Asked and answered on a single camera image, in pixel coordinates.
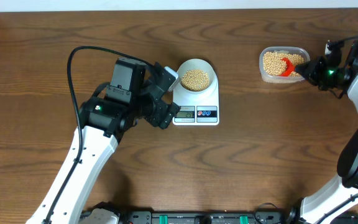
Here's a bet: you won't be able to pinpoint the clear plastic container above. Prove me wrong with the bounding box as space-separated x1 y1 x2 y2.
259 47 310 84

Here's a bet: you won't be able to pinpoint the soybeans in bowl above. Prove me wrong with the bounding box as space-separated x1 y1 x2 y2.
181 69 209 91

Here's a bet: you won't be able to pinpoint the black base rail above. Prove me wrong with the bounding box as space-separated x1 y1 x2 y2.
79 210 358 224

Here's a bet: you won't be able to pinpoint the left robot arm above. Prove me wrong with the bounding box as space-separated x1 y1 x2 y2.
28 58 180 223

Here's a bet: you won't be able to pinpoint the pile of soybeans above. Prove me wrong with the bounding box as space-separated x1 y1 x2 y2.
262 52 305 77

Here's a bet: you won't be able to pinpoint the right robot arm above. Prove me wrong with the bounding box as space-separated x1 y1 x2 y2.
288 36 358 223

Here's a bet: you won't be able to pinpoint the white digital kitchen scale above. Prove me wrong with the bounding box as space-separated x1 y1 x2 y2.
173 84 219 126

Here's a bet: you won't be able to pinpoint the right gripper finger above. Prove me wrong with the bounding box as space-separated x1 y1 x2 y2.
295 58 321 72
296 70 319 86

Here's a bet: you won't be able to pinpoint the red plastic measuring scoop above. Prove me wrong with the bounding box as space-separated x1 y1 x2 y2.
280 57 295 77

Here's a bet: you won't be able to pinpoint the grey round bowl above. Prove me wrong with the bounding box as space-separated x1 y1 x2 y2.
177 58 218 93

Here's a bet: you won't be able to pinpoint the left black cable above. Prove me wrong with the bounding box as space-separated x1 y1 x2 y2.
42 45 155 224

